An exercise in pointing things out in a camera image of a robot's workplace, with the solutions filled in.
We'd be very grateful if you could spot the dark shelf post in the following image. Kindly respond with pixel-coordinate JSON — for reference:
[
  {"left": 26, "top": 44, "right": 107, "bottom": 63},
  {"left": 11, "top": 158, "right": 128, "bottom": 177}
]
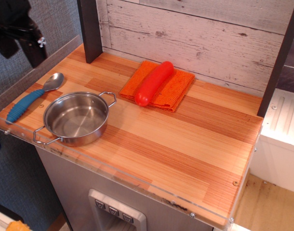
[
  {"left": 77, "top": 0, "right": 103, "bottom": 64},
  {"left": 257, "top": 10, "right": 294, "bottom": 117}
]

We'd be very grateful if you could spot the dark left shelf post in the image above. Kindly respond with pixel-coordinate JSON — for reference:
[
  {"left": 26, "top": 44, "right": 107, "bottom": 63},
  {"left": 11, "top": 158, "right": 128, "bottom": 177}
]
[{"left": 77, "top": 0, "right": 103, "bottom": 64}]

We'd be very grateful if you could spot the orange folded cloth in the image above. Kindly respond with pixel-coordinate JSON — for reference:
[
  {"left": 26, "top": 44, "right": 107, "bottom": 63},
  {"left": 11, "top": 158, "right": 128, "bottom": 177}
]
[{"left": 120, "top": 61, "right": 195, "bottom": 112}]

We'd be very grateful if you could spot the grey toy fridge cabinet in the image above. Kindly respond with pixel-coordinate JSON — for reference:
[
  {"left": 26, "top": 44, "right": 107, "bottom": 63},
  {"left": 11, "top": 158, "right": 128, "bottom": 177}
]
[{"left": 36, "top": 148, "right": 213, "bottom": 231}]

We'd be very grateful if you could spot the dark right shelf post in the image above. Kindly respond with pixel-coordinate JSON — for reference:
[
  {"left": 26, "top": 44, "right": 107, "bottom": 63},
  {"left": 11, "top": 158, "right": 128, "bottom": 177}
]
[{"left": 257, "top": 10, "right": 294, "bottom": 117}]

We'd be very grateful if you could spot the red plastic sausage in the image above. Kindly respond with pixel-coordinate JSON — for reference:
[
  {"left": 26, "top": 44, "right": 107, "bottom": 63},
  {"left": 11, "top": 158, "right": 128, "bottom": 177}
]
[{"left": 134, "top": 61, "right": 174, "bottom": 107}]

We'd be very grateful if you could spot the yellow object at corner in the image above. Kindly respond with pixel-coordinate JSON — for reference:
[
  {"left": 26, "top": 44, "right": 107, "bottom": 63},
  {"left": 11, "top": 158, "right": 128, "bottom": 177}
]
[{"left": 6, "top": 221, "right": 30, "bottom": 231}]

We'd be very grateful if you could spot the white toy sink unit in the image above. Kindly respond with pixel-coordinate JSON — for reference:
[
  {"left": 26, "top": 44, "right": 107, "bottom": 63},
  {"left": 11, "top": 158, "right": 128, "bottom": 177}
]
[{"left": 250, "top": 89, "right": 294, "bottom": 192}]

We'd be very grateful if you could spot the stainless steel pot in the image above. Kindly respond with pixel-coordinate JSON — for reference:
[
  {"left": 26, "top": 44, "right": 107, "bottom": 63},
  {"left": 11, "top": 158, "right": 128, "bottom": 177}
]
[{"left": 33, "top": 91, "right": 117, "bottom": 147}]

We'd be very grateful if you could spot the clear acrylic edge guard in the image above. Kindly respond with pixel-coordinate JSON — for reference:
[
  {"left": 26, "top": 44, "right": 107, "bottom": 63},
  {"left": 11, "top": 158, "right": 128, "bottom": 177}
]
[{"left": 0, "top": 111, "right": 262, "bottom": 230}]

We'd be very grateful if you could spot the blue handled metal spoon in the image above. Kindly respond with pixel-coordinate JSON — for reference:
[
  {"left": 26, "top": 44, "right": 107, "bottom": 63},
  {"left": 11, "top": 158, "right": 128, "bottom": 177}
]
[{"left": 6, "top": 73, "right": 64, "bottom": 123}]

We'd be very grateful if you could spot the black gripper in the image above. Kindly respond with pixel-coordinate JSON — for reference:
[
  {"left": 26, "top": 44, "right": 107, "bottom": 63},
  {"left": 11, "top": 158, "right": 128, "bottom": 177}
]
[{"left": 0, "top": 0, "right": 47, "bottom": 68}]

